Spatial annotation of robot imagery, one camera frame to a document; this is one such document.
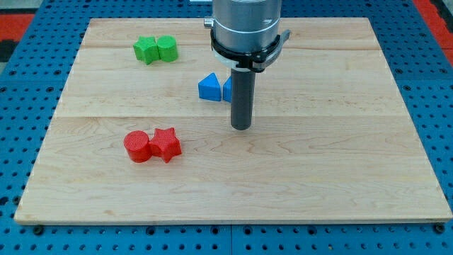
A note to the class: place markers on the green cylinder block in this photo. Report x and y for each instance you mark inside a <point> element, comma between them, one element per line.
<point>167,47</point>

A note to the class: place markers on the red cylinder block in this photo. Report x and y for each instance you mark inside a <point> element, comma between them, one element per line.
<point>137,146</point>

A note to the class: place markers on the wooden board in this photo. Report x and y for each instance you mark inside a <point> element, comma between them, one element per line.
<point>331,141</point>

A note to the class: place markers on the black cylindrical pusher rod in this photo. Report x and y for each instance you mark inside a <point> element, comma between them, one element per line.
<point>242,92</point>

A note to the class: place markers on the green star block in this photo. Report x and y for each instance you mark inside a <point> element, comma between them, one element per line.
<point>146,49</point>

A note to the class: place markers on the blue triangle block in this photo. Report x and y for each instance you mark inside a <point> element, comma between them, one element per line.
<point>209,88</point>

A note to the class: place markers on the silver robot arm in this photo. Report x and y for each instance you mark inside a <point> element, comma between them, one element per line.
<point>244,26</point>

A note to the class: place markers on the red star block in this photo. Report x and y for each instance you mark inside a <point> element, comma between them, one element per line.
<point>165,144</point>

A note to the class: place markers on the blue cube block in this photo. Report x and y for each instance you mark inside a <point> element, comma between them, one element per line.
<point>226,89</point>

